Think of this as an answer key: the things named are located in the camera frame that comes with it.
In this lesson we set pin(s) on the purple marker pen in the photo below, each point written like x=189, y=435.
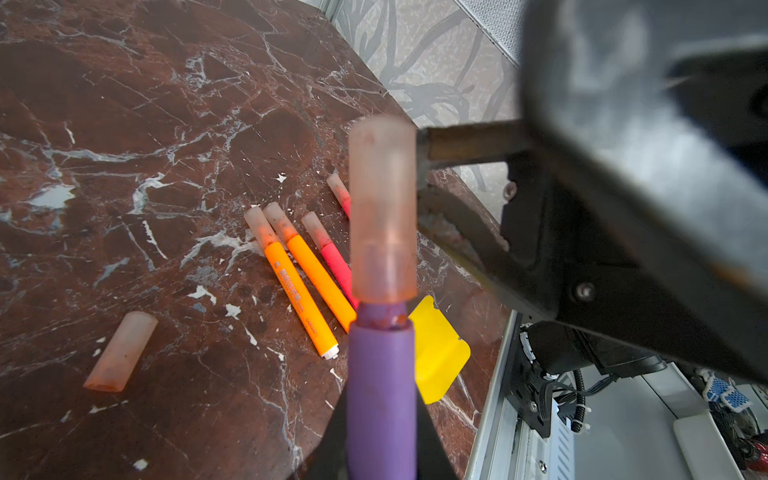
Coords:
x=381, y=390

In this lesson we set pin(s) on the yellow toy shovel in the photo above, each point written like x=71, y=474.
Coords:
x=440, y=353

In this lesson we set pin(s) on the red marker pen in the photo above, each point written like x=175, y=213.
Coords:
x=340, y=192

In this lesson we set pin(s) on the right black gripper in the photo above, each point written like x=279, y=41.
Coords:
x=596, y=95

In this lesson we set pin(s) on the orange pen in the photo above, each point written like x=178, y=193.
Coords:
x=283, y=267
x=312, y=267

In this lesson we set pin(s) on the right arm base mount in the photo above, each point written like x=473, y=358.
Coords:
x=552, y=370

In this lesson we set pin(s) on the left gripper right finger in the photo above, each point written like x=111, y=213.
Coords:
x=432, y=461

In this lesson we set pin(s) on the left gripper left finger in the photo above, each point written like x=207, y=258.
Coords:
x=329, y=460

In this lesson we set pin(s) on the pink pen cap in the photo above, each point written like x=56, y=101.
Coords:
x=383, y=225
x=118, y=361

